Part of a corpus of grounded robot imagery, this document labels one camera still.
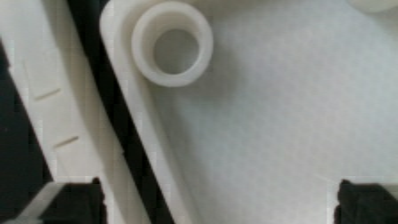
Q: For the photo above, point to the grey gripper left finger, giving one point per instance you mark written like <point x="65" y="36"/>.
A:
<point x="65" y="204"/>

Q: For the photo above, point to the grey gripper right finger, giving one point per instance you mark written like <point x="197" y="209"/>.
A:
<point x="366" y="204"/>

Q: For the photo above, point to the white desk top tray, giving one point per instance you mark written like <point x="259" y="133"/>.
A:
<point x="280" y="125"/>

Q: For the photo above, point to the white front fence bar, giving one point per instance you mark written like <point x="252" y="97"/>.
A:
<point x="51" y="76"/>

